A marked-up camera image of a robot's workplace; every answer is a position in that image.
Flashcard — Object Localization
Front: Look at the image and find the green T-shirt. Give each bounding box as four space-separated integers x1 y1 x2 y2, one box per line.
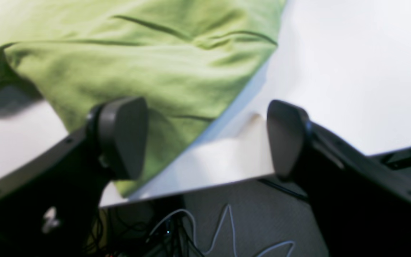
0 0 285 197

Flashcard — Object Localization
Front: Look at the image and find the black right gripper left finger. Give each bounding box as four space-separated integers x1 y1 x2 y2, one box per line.
0 97 148 257

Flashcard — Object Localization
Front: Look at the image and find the white cable on floor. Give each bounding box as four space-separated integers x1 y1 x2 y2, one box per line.
148 204 296 257

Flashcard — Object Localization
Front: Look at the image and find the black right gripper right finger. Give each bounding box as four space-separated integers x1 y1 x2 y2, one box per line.
266 100 411 257

